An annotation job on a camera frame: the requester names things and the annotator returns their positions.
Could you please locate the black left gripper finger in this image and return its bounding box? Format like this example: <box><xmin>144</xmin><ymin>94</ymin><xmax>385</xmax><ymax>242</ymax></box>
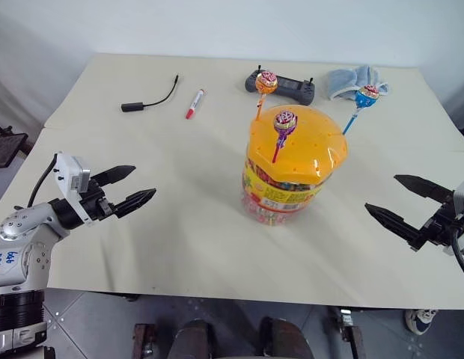
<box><xmin>92</xmin><ymin>165</ymin><xmax>137</xmax><ymax>187</ymax></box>
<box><xmin>112</xmin><ymin>188</ymin><xmax>157</xmax><ymax>219</ymax></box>

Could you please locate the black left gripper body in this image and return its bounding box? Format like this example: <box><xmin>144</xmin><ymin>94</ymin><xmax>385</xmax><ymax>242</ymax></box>
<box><xmin>79</xmin><ymin>177</ymin><xmax>120</xmax><ymax>222</ymax></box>

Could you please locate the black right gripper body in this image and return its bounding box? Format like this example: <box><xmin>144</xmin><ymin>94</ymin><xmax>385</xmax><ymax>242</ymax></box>
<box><xmin>408</xmin><ymin>200</ymin><xmax>464</xmax><ymax>252</ymax></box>

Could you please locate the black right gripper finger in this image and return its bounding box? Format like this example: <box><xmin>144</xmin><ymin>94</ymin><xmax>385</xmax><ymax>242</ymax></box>
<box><xmin>393</xmin><ymin>174</ymin><xmax>454</xmax><ymax>206</ymax></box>
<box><xmin>364</xmin><ymin>203</ymin><xmax>424</xmax><ymax>248</ymax></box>

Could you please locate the blue lollipop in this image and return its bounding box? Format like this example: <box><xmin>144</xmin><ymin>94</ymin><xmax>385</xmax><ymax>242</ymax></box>
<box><xmin>341</xmin><ymin>84</ymin><xmax>380</xmax><ymax>135</ymax></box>

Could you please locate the orange-lidded lollipop jar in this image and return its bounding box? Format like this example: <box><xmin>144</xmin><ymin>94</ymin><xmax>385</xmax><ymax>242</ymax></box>
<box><xmin>239</xmin><ymin>104</ymin><xmax>348</xmax><ymax>227</ymax></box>

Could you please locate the purple lollipop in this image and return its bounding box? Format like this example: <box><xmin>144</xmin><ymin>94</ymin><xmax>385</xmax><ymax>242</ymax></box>
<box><xmin>271</xmin><ymin>110</ymin><xmax>299</xmax><ymax>164</ymax></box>

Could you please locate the orange lollipop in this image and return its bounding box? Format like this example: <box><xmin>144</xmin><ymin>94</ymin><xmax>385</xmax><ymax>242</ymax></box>
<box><xmin>254</xmin><ymin>70</ymin><xmax>279</xmax><ymax>121</ymax></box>

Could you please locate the white and blue sneaker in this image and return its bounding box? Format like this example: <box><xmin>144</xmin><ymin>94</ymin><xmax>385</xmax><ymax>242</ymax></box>
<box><xmin>404</xmin><ymin>307</ymin><xmax>441</xmax><ymax>335</ymax></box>

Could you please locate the red and white marker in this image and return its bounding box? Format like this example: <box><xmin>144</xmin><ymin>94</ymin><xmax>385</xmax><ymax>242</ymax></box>
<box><xmin>185</xmin><ymin>88</ymin><xmax>207</xmax><ymax>120</ymax></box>

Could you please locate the black chair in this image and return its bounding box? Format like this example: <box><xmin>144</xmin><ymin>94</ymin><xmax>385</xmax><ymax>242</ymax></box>
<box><xmin>0</xmin><ymin>120</ymin><xmax>29</xmax><ymax>170</ymax></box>

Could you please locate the rusty table foot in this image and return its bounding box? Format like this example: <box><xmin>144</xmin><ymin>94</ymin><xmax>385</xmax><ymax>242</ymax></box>
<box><xmin>338</xmin><ymin>307</ymin><xmax>367</xmax><ymax>359</ymax></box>
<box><xmin>132</xmin><ymin>322</ymin><xmax>159</xmax><ymax>359</ymax></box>

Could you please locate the light blue cloth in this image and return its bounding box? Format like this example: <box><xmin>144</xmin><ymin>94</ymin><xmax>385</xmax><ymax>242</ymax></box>
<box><xmin>326</xmin><ymin>64</ymin><xmax>391</xmax><ymax>101</ymax></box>

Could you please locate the dark rounded robot foot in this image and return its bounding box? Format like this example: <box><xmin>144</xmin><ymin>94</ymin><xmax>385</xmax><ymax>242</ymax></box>
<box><xmin>258</xmin><ymin>316</ymin><xmax>315</xmax><ymax>359</ymax></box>
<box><xmin>167</xmin><ymin>318</ymin><xmax>215</xmax><ymax>359</ymax></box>

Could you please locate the grey handheld game controller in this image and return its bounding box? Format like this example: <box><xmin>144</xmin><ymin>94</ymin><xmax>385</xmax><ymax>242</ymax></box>
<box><xmin>244</xmin><ymin>64</ymin><xmax>316</xmax><ymax>105</ymax></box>

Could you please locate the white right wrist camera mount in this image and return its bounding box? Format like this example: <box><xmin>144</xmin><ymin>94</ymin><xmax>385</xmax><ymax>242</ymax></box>
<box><xmin>443</xmin><ymin>174</ymin><xmax>464</xmax><ymax>257</ymax></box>

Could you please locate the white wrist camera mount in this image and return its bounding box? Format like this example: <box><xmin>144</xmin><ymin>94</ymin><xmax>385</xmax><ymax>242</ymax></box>
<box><xmin>53</xmin><ymin>151</ymin><xmax>94</xmax><ymax>228</ymax></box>
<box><xmin>443</xmin><ymin>174</ymin><xmax>464</xmax><ymax>257</ymax></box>

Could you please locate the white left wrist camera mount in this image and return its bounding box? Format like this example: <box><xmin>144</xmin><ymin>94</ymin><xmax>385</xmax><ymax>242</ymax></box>
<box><xmin>53</xmin><ymin>151</ymin><xmax>94</xmax><ymax>228</ymax></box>

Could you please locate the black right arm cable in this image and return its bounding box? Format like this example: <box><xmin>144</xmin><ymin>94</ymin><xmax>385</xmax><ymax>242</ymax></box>
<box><xmin>451</xmin><ymin>211</ymin><xmax>464</xmax><ymax>288</ymax></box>

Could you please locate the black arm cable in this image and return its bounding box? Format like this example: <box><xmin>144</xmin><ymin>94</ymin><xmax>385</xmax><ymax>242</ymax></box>
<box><xmin>451</xmin><ymin>211</ymin><xmax>464</xmax><ymax>288</ymax></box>
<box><xmin>13</xmin><ymin>153</ymin><xmax>60</xmax><ymax>210</ymax></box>

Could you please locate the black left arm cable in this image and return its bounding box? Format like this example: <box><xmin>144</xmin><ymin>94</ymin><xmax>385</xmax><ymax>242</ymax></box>
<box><xmin>13</xmin><ymin>153</ymin><xmax>60</xmax><ymax>210</ymax></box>

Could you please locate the black adapter cable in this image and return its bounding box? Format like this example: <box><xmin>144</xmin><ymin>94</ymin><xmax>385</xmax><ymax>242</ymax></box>
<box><xmin>120</xmin><ymin>74</ymin><xmax>180</xmax><ymax>112</ymax></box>

